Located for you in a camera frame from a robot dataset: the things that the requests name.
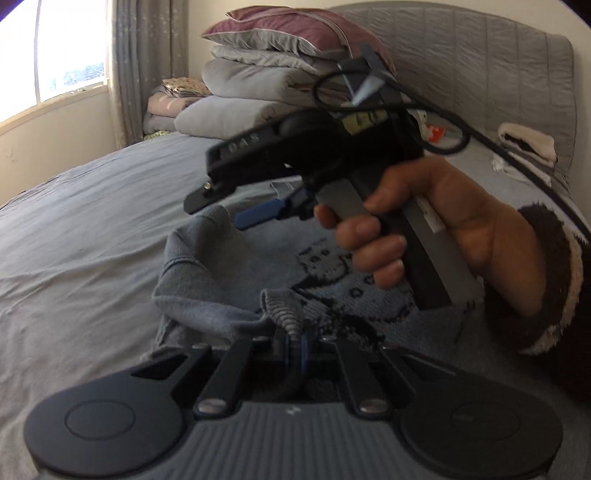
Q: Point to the pink pillow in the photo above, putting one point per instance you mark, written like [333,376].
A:
[286,27]

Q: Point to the folded white cloth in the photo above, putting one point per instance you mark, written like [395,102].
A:
[512,168]

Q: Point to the grey star curtain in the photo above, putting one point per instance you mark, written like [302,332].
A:
[147,69]

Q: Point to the red packet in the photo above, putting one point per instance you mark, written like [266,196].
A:
[435,134]

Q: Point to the floral cloth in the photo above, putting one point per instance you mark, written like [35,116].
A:
[184,86]

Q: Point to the grey knit sweater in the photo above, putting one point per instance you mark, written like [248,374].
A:
[207,272]

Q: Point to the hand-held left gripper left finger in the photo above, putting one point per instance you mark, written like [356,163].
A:
[282,355]

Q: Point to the grey quilted headboard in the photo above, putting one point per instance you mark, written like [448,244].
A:
[485,60]

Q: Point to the folded cream garment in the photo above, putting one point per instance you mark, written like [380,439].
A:
[526,141]

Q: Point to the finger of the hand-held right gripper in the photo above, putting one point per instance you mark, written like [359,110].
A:
[258,214]
[207,196]

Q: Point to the person's right forearm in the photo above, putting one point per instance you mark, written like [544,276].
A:
[549,286]

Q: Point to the folded pink blanket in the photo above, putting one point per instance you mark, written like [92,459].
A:
[161,110]

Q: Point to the person's right hand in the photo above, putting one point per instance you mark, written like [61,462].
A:
[471,217]

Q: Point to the window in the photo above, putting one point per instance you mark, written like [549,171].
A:
[55,50]

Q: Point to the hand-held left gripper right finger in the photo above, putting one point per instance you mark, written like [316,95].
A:
[303,355]

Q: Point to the folded grey quilt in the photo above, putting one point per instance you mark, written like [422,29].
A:
[258,74]
[221,115]

